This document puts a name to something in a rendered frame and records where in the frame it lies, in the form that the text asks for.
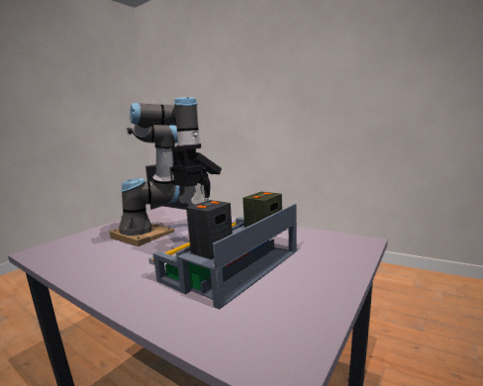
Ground green bin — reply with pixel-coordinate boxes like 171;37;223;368
165;262;211;290

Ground yellow bar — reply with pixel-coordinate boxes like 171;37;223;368
166;223;236;255

